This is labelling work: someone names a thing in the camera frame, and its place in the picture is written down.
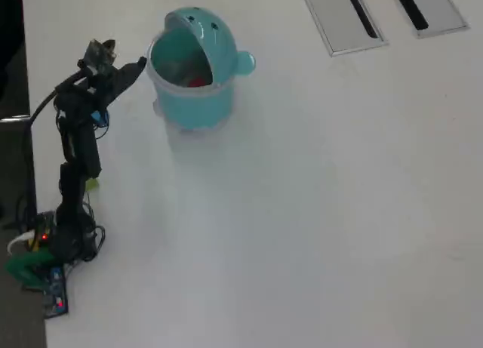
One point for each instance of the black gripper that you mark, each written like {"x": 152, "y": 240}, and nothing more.
{"x": 103, "y": 89}

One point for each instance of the blue cube block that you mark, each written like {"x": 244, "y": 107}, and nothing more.
{"x": 99, "y": 117}

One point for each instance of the red cube block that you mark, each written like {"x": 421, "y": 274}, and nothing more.
{"x": 196, "y": 82}

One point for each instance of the green cube block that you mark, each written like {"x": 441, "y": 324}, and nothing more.
{"x": 92, "y": 184}

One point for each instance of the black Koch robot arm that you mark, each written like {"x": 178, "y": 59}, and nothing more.
{"x": 77, "y": 155}

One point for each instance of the teal whale-shaped bin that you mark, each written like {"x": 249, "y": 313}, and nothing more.
{"x": 196, "y": 106}

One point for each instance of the silver metal chair bar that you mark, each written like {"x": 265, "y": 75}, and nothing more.
{"x": 15, "y": 117}

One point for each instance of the driver board with red LED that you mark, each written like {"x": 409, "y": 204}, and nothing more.
{"x": 44, "y": 236}

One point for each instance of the green table clamp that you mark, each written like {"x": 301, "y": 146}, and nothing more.
{"x": 22, "y": 268}

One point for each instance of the blue circuit board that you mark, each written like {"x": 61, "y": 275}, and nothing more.
{"x": 56, "y": 295}

